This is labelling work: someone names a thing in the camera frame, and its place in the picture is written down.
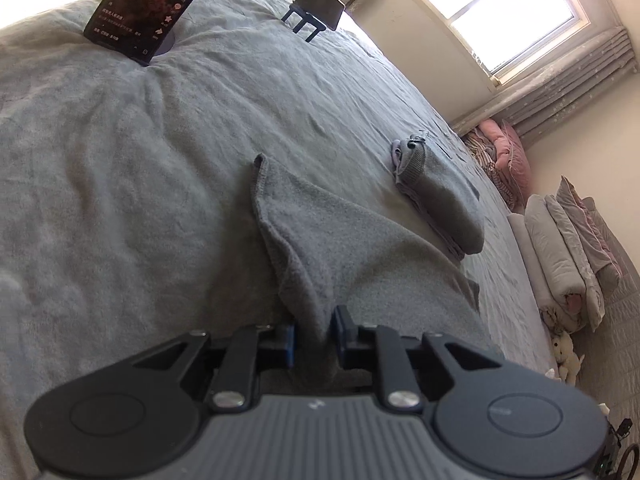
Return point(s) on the round black phone stand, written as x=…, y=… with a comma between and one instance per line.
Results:
x=165, y=50

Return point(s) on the folded grey quilt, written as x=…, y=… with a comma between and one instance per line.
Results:
x=580, y=260

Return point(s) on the white plush toy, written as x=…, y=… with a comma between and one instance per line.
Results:
x=567, y=355

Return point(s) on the pink pillow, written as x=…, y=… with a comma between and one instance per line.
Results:
x=515, y=160

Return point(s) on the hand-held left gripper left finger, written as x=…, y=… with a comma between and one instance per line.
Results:
x=289, y=347

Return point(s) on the blue chair-shaped phone stand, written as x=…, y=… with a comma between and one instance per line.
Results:
x=300, y=22

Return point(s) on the window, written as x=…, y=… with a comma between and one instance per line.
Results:
x=510, y=15

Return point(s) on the beige star-print curtain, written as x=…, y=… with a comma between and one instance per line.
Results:
x=565, y=85

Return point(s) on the sideways black smartphone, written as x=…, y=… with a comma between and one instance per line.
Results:
x=322, y=2

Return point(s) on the folded grey knit garment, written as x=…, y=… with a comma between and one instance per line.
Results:
x=445, y=200

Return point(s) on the grey ruffled-collar sweater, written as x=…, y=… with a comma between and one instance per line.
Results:
x=350, y=250

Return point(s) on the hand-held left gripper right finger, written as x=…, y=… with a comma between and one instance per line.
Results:
x=341, y=332

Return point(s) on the upright black smartphone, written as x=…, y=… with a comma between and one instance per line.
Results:
x=150, y=5

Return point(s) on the grey pink-trimmed pillow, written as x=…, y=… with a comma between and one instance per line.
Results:
x=595, y=230

